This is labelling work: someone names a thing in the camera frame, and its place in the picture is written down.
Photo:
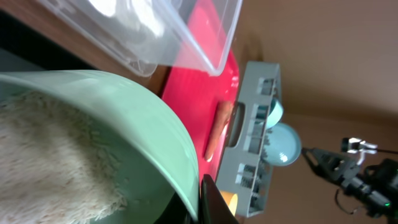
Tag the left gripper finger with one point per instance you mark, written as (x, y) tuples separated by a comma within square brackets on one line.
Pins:
[(214, 209)]

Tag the black tray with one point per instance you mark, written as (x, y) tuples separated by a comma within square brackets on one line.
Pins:
[(24, 49)]

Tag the carrot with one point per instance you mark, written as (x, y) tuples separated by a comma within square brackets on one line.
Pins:
[(222, 116)]

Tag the small light blue bowl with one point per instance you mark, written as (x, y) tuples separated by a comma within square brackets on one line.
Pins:
[(275, 114)]

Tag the white rice pile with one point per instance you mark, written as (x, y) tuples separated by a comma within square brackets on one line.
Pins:
[(55, 165)]

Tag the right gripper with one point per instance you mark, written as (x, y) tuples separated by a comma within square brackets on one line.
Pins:
[(335, 168)]

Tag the large light blue plate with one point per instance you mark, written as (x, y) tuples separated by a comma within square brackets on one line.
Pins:
[(283, 145)]

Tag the grey dishwasher rack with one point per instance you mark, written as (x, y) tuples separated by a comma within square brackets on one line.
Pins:
[(242, 170)]

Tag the yellow cup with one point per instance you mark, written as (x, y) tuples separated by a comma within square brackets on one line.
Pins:
[(231, 200)]

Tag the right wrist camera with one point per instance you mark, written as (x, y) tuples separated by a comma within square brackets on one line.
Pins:
[(358, 146)]

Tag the red serving tray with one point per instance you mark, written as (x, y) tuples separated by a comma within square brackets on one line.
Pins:
[(194, 95)]

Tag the green bowl of rice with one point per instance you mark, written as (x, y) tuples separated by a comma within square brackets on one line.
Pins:
[(158, 170)]

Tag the clear plastic bin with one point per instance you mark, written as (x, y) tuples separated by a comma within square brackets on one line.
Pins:
[(143, 34)]

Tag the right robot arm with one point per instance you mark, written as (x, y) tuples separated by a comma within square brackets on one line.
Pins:
[(374, 186)]

